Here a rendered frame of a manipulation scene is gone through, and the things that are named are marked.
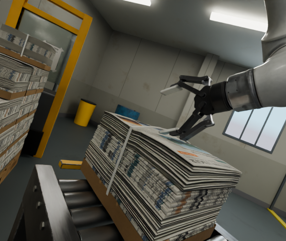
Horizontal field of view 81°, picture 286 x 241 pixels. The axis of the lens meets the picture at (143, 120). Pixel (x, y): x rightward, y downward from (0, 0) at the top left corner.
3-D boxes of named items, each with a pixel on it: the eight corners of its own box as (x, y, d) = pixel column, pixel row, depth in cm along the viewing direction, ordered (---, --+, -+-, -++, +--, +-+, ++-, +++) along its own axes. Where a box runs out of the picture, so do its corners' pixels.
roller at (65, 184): (48, 201, 47) (47, 186, 51) (157, 192, 78) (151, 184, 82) (55, 189, 46) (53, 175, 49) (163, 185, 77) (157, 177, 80)
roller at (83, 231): (77, 255, 31) (66, 267, 33) (199, 217, 62) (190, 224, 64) (73, 227, 34) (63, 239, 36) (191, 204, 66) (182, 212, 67)
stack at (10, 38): (-48, 169, 141) (0, 21, 132) (-27, 154, 169) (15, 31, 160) (5, 177, 156) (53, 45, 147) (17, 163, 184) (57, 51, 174)
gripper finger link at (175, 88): (177, 86, 52) (177, 84, 52) (159, 93, 56) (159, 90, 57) (182, 90, 54) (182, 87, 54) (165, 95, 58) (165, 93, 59)
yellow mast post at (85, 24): (32, 156, 209) (85, 13, 196) (34, 153, 218) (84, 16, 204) (40, 158, 213) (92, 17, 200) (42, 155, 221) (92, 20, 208)
